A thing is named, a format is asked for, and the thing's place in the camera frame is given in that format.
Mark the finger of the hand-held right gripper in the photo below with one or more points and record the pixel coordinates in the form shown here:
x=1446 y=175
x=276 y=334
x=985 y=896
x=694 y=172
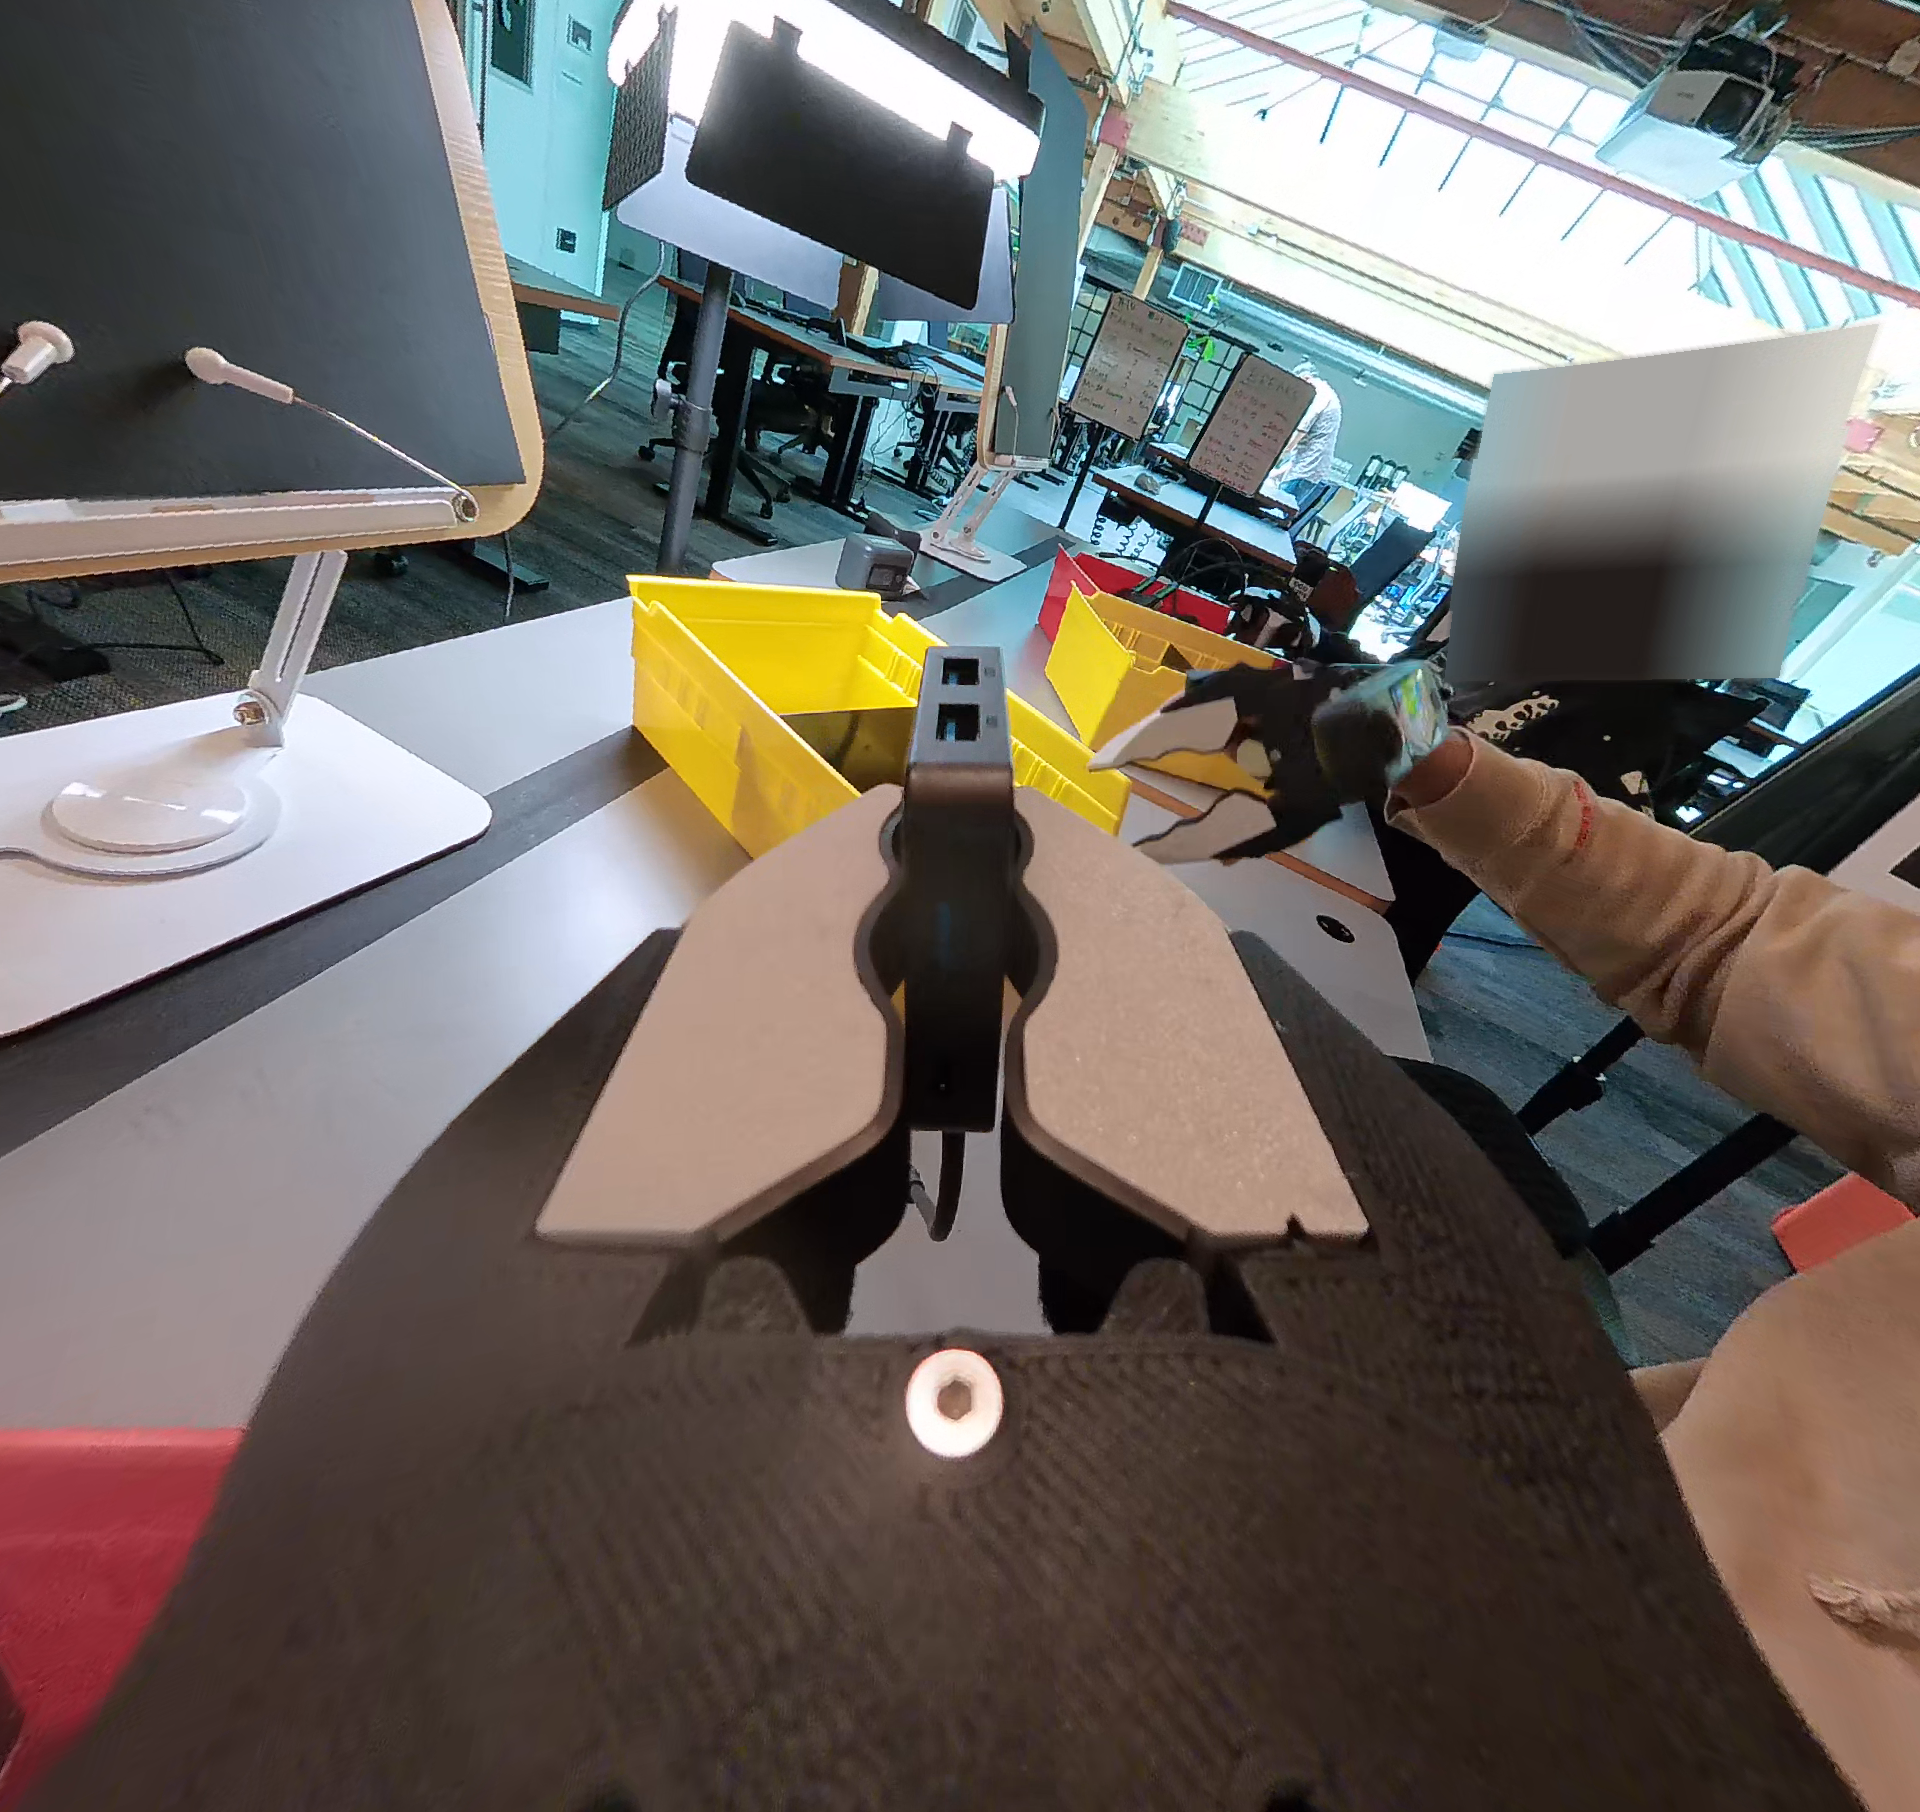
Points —
x=1217 y=829
x=1185 y=729

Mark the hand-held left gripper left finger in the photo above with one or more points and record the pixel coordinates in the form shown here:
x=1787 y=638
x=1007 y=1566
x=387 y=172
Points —
x=735 y=1046

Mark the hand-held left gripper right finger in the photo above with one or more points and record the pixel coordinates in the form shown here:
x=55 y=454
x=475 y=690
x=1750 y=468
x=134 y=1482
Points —
x=1185 y=1063

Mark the grey usb hub blue ports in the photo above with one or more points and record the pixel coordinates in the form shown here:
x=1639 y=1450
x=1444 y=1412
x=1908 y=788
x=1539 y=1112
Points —
x=952 y=853

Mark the yellow plastic bin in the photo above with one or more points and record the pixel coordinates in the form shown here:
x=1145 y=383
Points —
x=1110 y=657
x=721 y=702

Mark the red plastic bin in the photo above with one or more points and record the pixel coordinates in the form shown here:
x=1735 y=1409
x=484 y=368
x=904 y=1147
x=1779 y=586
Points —
x=1088 y=586
x=88 y=1574

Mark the person's right forearm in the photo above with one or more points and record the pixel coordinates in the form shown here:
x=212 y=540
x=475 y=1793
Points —
x=1681 y=943

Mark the easel whiteboard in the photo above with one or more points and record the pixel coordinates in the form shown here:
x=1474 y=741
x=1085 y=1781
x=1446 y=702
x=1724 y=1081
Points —
x=1253 y=425
x=1127 y=368

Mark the black bin divider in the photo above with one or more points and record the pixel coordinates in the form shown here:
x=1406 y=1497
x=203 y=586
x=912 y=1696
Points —
x=848 y=746

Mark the black chair armrest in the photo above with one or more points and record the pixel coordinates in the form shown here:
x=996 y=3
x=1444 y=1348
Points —
x=1500 y=1153

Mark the small grey box device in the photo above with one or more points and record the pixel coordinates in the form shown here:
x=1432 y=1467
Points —
x=876 y=565

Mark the black stand legs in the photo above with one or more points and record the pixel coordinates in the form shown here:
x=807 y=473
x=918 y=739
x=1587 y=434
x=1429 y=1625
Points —
x=1648 y=1167

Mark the white desk stand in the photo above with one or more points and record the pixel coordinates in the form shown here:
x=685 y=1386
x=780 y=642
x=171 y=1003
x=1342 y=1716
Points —
x=300 y=853

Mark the grey board on stand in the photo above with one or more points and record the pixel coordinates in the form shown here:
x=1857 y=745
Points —
x=1047 y=239

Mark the wooden top office desk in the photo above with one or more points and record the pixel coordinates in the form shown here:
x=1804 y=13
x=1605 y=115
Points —
x=780 y=327
x=561 y=296

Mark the red floor object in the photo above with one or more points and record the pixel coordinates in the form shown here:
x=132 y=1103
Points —
x=1844 y=1222

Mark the white ceiling projector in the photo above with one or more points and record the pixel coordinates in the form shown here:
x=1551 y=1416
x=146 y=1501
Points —
x=1702 y=110

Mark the person in beige hoodie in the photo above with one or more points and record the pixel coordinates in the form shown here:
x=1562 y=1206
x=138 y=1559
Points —
x=1800 y=1541

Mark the black board wooden edge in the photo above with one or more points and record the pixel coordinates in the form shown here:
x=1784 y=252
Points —
x=225 y=192

